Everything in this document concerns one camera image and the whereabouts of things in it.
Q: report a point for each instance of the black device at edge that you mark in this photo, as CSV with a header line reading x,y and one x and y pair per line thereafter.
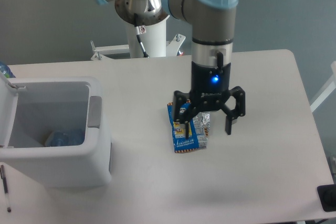
x,y
327,197

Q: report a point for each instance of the white trash can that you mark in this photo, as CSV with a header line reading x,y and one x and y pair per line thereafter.
x,y
53,130

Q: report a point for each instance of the white pedestal foot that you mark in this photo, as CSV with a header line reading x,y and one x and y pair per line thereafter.
x,y
100,53
173,47

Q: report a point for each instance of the white pedestal foot left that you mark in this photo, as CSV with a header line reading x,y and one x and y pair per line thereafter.
x,y
100,53

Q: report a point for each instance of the black white pen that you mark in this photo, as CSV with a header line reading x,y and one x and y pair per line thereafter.
x,y
5,186

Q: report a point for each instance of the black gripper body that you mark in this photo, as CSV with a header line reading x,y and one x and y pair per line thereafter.
x,y
209,87

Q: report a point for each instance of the crushed clear plastic bottle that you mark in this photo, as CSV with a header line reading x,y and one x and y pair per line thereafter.
x,y
65,138

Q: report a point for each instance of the blue foil snack wrapper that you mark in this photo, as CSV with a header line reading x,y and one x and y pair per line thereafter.
x,y
198,132

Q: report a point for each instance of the white pedestal foot middle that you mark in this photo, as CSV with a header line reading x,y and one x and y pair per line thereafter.
x,y
173,47

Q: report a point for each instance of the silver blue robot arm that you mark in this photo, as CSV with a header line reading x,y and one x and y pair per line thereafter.
x,y
213,26

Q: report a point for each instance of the blue bottle behind bin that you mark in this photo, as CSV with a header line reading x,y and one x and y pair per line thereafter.
x,y
6,71

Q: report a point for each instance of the white frame bar right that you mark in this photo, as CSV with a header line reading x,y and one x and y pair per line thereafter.
x,y
324,91

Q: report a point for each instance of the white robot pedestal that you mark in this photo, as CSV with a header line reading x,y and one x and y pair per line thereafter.
x,y
154,40

